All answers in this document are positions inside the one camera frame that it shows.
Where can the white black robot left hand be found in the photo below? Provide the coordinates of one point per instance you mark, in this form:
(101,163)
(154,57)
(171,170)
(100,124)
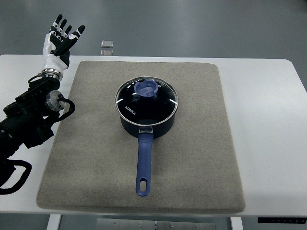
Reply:
(58,42)

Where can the glass lid with blue knob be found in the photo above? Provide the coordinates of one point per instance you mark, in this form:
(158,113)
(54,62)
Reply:
(146,101)

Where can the dark pot with blue handle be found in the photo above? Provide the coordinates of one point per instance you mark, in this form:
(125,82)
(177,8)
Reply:
(145,136)

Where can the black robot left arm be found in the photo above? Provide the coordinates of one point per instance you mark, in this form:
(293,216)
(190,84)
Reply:
(28,122)

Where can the lower metal floor plate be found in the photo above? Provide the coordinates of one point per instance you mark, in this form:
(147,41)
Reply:
(106,52)

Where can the metal floor plate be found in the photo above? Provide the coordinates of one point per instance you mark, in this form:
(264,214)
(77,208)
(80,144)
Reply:
(107,44)
(106,52)

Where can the upper metal floor plate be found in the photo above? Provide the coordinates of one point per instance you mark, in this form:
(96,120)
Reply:
(107,44)

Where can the beige fabric mat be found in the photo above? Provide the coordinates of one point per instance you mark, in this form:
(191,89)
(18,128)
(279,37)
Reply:
(93,162)

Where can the white left table leg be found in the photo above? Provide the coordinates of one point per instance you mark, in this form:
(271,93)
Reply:
(54,222)

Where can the white table leg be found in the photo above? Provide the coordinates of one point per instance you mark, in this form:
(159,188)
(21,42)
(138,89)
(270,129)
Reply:
(236,223)
(54,222)

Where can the metal table crossbar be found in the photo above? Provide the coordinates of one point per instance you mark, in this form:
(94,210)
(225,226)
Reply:
(127,224)

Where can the white right table leg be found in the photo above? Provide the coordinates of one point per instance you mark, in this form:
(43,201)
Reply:
(236,223)

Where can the black table control panel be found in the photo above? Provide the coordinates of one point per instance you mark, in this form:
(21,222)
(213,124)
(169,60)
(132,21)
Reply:
(282,220)

